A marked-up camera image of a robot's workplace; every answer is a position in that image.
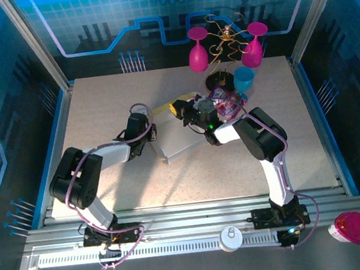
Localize blue wine glass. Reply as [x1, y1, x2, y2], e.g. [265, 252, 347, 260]
[232, 65, 258, 103]

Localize white slotted cable duct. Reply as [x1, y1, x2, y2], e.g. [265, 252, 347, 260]
[37, 230, 281, 270]

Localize silver tin can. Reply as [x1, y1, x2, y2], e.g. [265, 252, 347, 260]
[217, 224, 245, 254]

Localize purple candy bag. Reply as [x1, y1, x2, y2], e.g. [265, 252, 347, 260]
[208, 81, 250, 121]

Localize aluminium mounting rail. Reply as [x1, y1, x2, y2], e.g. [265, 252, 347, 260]
[19, 183, 360, 258]

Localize gold wire glass rack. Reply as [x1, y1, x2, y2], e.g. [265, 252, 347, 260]
[199, 10, 255, 93]

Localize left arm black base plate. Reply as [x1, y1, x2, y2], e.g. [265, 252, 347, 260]
[81, 221, 143, 249]

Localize aluminium frame post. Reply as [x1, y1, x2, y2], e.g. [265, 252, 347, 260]
[0, 0, 76, 99]
[283, 0, 355, 66]

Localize aluminium side rail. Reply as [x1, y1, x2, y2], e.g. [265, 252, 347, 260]
[287, 50, 351, 202]
[22, 80, 90, 230]

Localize black controller board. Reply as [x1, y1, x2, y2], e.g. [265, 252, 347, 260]
[278, 228, 301, 248]
[97, 244, 123, 267]

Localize yellow white paper box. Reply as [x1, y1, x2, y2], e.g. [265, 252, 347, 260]
[145, 90, 215, 167]

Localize pink wine glass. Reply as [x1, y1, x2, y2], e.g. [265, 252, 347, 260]
[237, 20, 273, 70]
[185, 25, 212, 74]

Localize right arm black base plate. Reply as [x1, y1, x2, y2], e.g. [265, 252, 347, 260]
[250, 203, 311, 231]

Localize pink dome lid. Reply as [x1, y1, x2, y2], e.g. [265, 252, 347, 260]
[325, 210, 360, 249]

